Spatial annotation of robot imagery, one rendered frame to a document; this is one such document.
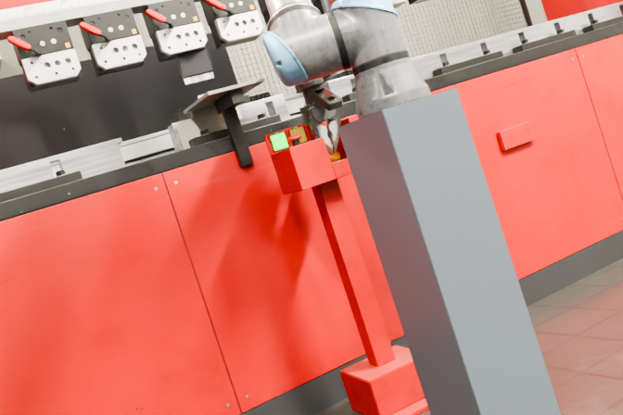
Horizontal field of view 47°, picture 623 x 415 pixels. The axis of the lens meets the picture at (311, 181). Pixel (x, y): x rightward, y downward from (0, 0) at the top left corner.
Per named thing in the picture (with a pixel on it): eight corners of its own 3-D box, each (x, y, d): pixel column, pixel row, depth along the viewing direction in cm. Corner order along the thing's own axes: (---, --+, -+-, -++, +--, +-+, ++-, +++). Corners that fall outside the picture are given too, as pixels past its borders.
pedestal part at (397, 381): (391, 428, 185) (377, 384, 185) (351, 408, 209) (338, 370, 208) (452, 396, 193) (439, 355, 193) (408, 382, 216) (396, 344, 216)
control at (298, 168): (302, 190, 191) (281, 126, 190) (283, 194, 206) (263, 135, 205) (365, 169, 198) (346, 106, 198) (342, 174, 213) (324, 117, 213)
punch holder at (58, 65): (30, 85, 200) (11, 30, 200) (28, 93, 208) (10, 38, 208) (82, 73, 207) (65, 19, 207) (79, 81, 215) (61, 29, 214)
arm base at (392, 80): (446, 90, 138) (431, 42, 138) (384, 109, 132) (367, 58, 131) (404, 106, 152) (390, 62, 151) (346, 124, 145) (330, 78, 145)
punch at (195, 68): (185, 83, 223) (176, 55, 223) (184, 85, 225) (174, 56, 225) (215, 77, 228) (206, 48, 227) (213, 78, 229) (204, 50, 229)
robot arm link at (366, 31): (412, 46, 135) (390, -22, 135) (345, 69, 136) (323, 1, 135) (405, 56, 147) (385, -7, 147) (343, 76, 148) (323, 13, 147)
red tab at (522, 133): (505, 150, 254) (499, 132, 253) (502, 151, 255) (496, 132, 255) (535, 139, 260) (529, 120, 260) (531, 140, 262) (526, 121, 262)
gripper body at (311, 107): (326, 120, 209) (315, 81, 208) (339, 118, 201) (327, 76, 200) (303, 128, 206) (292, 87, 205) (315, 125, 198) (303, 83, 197)
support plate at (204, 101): (208, 94, 198) (207, 92, 197) (184, 114, 221) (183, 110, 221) (265, 80, 205) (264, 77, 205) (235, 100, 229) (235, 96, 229)
